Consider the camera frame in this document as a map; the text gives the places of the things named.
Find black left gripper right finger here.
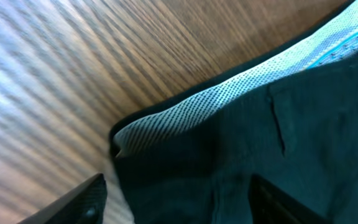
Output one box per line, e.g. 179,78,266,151
249,174,330,224

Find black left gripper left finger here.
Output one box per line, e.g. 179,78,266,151
20,174,108,224

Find black shorts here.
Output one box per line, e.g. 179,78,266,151
110,0,358,223

